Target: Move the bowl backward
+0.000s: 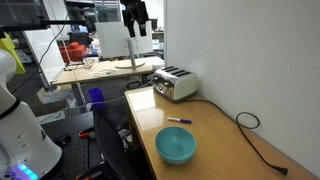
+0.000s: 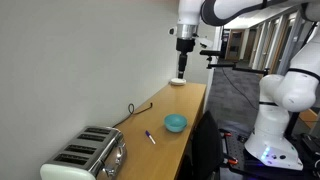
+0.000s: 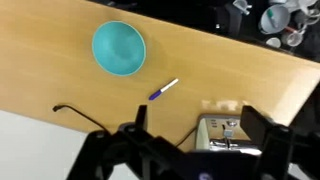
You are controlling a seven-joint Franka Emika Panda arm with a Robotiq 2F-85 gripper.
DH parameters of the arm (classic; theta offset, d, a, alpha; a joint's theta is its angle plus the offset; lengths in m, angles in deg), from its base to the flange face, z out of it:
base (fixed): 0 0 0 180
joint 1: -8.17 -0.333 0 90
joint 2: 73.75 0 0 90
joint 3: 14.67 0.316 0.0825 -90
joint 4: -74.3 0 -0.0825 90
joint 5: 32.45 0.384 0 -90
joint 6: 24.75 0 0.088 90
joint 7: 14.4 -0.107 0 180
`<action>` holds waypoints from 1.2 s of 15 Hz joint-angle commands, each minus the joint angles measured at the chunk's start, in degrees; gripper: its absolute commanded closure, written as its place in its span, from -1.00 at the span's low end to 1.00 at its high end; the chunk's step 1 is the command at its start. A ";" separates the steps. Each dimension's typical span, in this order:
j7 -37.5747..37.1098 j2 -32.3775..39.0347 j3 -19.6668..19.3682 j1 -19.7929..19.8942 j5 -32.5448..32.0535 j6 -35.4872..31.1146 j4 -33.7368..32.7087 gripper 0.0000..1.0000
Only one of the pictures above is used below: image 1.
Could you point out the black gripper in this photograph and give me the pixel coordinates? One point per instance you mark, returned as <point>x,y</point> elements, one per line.
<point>134,10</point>

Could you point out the teal bowl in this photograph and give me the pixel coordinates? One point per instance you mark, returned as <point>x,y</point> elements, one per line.
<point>175,145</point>

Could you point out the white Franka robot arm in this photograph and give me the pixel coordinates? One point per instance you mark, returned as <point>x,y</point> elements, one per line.
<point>23,136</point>

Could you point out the white monitor on stand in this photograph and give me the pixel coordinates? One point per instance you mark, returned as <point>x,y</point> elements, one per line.
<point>110,40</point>

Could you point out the silver cream toaster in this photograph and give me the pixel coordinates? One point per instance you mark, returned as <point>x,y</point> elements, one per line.
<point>175,85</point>

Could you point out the red armchair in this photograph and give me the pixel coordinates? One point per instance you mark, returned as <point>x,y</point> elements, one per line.
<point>74,51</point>

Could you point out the wooden office desk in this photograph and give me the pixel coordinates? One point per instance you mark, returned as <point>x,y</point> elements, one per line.
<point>85,76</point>

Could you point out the purple and white marker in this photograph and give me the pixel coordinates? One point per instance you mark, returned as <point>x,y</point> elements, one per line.
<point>180,120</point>

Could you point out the black office chair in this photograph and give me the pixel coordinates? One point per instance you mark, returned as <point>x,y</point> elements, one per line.
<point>110,146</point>

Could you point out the yellow panel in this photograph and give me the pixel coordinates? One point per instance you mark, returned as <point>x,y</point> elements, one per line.
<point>10,50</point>

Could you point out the black perforated breadboard table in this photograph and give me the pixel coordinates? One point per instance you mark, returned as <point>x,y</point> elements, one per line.
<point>71,150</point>

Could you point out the black camera boom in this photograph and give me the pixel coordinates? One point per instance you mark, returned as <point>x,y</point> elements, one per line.
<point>40,24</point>

